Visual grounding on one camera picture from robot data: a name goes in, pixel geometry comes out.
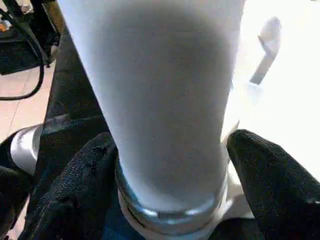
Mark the black metal frame stand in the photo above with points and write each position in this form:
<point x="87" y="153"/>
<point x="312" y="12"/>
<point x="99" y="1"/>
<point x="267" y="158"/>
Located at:
<point x="40" y="20"/>

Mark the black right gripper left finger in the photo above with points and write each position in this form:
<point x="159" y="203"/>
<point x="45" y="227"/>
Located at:
<point x="75" y="200"/>

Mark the white plastic table top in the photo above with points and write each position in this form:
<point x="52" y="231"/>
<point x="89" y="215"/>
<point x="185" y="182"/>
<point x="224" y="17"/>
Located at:
<point x="280" y="85"/>

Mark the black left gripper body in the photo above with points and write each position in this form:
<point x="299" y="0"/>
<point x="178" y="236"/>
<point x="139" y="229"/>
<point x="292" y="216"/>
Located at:
<point x="10" y="190"/>

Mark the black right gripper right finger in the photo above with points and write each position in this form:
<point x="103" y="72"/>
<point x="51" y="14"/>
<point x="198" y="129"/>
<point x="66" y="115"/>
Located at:
<point x="280" y="190"/>

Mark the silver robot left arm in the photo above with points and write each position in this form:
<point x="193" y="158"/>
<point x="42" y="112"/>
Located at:
<point x="22" y="147"/>

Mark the white plastic table leg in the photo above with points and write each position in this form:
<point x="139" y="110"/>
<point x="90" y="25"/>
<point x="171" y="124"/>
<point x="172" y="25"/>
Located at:
<point x="160" y="100"/>

